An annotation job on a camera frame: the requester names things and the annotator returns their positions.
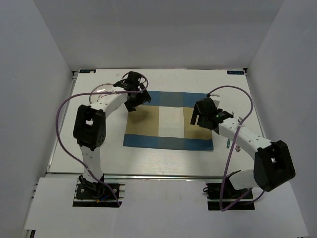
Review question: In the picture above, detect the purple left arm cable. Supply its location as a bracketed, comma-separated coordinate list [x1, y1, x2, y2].
[55, 72, 149, 207]

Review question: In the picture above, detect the blue label sticker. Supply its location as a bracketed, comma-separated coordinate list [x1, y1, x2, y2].
[227, 70, 245, 75]
[79, 69, 96, 74]

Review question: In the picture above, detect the blue label sticker left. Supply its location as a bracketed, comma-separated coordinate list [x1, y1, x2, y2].
[79, 69, 96, 74]

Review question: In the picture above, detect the teal handled knife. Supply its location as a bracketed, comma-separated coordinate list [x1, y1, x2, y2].
[226, 139, 231, 149]

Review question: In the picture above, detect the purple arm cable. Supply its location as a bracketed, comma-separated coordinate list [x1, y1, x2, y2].
[55, 72, 149, 207]
[207, 85, 265, 212]

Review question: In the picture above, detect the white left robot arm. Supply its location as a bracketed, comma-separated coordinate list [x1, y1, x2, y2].
[73, 71, 151, 198]

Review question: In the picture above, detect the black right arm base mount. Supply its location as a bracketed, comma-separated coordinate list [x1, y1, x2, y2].
[203, 181, 255, 211]

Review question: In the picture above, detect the blue tan white placemat cloth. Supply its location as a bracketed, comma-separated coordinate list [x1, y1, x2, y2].
[123, 91, 213, 151]

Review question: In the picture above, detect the white plate with red print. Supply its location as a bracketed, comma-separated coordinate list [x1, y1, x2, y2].
[89, 83, 113, 104]

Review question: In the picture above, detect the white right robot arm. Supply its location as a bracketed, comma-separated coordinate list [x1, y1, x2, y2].
[190, 98, 296, 198]

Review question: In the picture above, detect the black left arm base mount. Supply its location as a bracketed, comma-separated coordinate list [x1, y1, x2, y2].
[72, 175, 125, 208]

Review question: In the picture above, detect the aluminium table frame rail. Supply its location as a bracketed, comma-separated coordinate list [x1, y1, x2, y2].
[47, 71, 283, 181]

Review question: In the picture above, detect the pink iridescent fork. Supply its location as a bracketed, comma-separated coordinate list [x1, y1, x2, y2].
[235, 117, 244, 153]

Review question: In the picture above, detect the blue label sticker right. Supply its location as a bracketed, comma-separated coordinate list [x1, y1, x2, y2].
[227, 70, 245, 75]

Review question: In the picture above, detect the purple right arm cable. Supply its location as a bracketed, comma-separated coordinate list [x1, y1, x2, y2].
[207, 85, 265, 212]

